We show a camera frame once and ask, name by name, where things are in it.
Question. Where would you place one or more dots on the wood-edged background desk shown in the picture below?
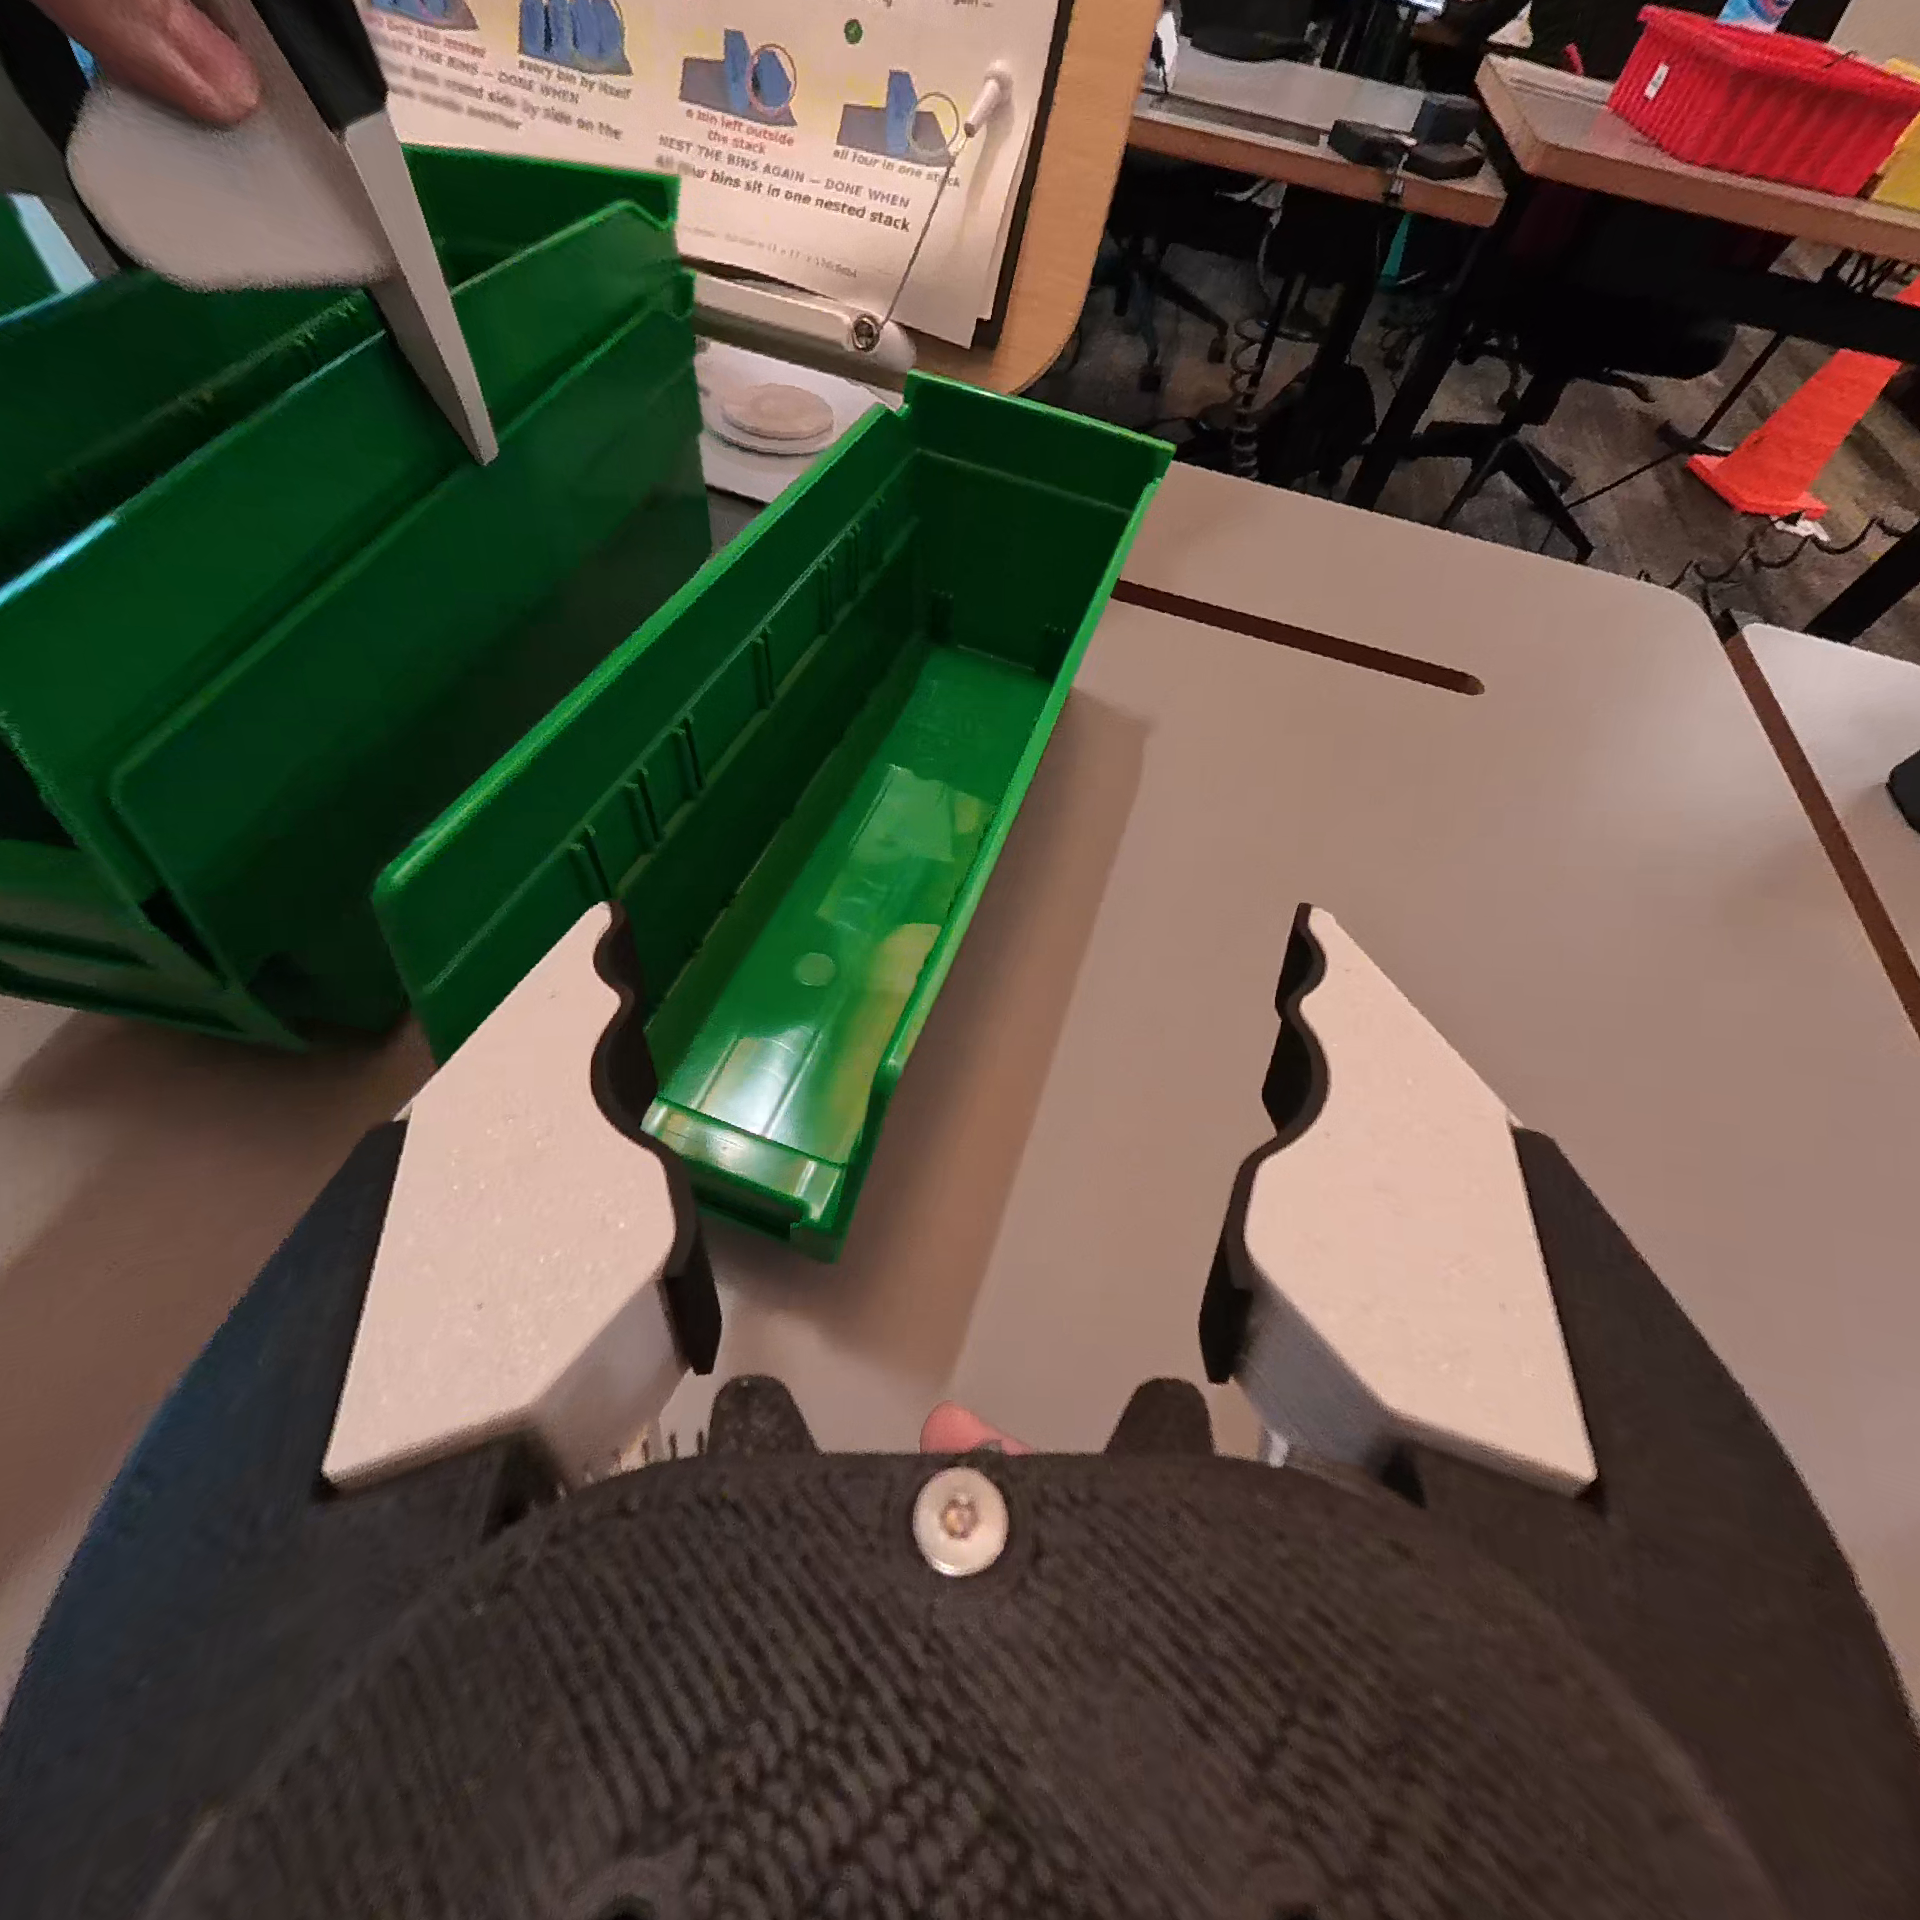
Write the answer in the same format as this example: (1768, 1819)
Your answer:
(1262, 99)
(1577, 128)

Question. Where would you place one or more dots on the person's left hand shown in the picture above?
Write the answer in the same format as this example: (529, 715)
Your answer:
(164, 52)

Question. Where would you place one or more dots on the yellow plastic bin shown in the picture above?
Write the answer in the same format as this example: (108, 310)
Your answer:
(1901, 182)

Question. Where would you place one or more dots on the red plastic basket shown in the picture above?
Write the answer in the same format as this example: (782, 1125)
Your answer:
(1755, 105)

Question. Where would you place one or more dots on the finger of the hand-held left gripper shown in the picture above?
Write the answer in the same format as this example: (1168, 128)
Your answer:
(255, 194)

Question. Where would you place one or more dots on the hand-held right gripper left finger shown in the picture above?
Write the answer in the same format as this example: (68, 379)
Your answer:
(512, 1230)

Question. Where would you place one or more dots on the orange traffic cone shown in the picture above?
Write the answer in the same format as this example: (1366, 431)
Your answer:
(1816, 434)

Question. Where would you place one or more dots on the black office chair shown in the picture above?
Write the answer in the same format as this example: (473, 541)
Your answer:
(1592, 345)

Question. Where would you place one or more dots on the printed instruction sheet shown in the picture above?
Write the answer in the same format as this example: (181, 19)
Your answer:
(782, 88)

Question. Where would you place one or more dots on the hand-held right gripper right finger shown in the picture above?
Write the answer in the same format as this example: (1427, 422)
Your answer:
(1411, 1246)

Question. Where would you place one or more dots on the black device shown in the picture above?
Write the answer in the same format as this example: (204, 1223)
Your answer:
(1909, 789)

